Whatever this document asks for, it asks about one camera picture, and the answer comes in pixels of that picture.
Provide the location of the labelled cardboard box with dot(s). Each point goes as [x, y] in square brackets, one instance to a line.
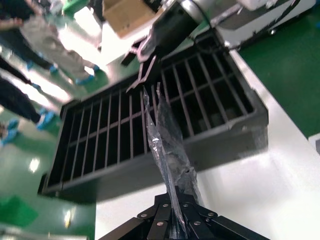
[125, 15]

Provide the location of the dark translucent antistatic bag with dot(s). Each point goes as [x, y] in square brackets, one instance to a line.
[170, 150]

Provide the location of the person black shirt dark trousers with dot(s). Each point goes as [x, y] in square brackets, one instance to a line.
[22, 105]

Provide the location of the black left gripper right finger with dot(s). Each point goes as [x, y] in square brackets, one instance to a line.
[205, 225]

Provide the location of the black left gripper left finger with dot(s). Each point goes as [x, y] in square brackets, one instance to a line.
[155, 222]

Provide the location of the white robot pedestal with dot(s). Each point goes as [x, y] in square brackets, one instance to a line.
[262, 15]

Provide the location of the person black top beige trousers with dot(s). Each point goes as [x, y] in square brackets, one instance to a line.
[57, 52]

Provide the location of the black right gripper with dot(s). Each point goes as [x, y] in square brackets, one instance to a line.
[175, 27]

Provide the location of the black slotted container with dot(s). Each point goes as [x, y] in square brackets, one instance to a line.
[150, 172]

